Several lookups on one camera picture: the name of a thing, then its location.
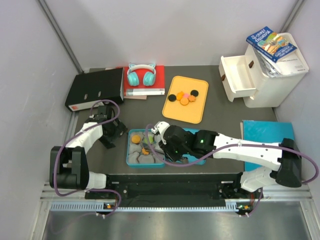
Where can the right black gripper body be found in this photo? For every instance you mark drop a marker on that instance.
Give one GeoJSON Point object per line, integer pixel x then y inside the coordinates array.
{"type": "Point", "coordinates": [175, 153]}

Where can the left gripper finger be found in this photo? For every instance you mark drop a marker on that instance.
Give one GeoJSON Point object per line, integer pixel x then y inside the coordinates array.
{"type": "Point", "coordinates": [121, 128]}
{"type": "Point", "coordinates": [106, 143]}

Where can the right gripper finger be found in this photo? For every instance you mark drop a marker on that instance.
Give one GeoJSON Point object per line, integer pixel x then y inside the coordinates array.
{"type": "Point", "coordinates": [156, 148]}
{"type": "Point", "coordinates": [184, 161]}

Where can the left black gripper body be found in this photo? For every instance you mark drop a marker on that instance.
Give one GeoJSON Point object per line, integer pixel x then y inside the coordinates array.
{"type": "Point", "coordinates": [112, 129]}

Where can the blue tin lid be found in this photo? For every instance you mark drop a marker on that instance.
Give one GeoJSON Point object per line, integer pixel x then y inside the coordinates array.
{"type": "Point", "coordinates": [195, 131]}

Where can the orange flower cookie bottom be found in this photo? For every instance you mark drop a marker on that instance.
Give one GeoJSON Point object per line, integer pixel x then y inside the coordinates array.
{"type": "Point", "coordinates": [144, 151]}

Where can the orange flower cookie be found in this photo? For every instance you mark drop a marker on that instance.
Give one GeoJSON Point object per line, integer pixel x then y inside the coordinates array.
{"type": "Point", "coordinates": [179, 95]}
{"type": "Point", "coordinates": [192, 98]}
{"type": "Point", "coordinates": [144, 151]}

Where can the green cookie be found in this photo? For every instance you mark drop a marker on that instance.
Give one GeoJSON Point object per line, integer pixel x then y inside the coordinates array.
{"type": "Point", "coordinates": [151, 138]}

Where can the round orange cookie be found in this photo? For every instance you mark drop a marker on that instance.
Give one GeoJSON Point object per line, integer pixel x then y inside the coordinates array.
{"type": "Point", "coordinates": [135, 139]}
{"type": "Point", "coordinates": [184, 101]}

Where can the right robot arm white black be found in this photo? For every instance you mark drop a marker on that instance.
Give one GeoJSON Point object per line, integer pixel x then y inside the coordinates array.
{"type": "Point", "coordinates": [279, 162]}

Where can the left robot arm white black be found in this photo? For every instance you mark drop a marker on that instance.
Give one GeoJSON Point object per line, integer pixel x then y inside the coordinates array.
{"type": "Point", "coordinates": [68, 164]}

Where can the blue cookie tin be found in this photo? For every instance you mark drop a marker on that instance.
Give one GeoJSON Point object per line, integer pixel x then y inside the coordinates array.
{"type": "Point", "coordinates": [134, 156]}

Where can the yellow tray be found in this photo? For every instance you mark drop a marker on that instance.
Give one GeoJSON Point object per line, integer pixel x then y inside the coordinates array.
{"type": "Point", "coordinates": [193, 112]}

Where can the black cookie left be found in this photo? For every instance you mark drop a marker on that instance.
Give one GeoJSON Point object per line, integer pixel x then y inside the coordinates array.
{"type": "Point", "coordinates": [172, 97]}

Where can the black cookie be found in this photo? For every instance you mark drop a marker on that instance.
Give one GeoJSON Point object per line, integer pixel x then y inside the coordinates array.
{"type": "Point", "coordinates": [194, 93]}
{"type": "Point", "coordinates": [172, 97]}

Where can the orange flower cookie right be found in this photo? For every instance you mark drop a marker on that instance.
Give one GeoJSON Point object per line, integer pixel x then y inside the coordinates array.
{"type": "Point", "coordinates": [192, 98]}

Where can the orange flower cookie top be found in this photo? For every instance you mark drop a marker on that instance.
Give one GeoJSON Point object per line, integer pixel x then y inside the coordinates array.
{"type": "Point", "coordinates": [179, 95]}

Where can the black cookie right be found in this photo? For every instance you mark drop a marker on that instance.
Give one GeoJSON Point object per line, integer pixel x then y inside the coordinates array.
{"type": "Point", "coordinates": [194, 93]}

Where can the red book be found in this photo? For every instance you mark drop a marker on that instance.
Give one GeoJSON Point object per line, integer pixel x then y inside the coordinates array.
{"type": "Point", "coordinates": [141, 91]}

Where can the teal cat ear headphones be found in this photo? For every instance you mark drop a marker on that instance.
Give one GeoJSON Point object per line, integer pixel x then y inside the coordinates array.
{"type": "Point", "coordinates": [141, 74]}

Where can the blue folder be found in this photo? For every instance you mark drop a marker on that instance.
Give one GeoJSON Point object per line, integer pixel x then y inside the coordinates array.
{"type": "Point", "coordinates": [266, 131]}

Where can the white drawer cabinet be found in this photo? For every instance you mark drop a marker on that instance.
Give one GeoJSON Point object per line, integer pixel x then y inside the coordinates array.
{"type": "Point", "coordinates": [242, 77]}

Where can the silver foil packet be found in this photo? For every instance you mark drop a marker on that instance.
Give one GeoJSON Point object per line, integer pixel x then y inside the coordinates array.
{"type": "Point", "coordinates": [266, 67]}

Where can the blue paperback book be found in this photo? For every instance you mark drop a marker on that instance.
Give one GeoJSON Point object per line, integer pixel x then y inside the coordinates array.
{"type": "Point", "coordinates": [270, 44]}

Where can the black ring binder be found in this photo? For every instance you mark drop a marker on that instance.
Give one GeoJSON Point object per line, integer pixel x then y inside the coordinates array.
{"type": "Point", "coordinates": [88, 88]}

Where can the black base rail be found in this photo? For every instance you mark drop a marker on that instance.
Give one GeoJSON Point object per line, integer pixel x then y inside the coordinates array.
{"type": "Point", "coordinates": [214, 186]}

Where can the grey cable duct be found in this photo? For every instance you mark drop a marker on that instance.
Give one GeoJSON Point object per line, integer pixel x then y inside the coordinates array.
{"type": "Point", "coordinates": [98, 206]}

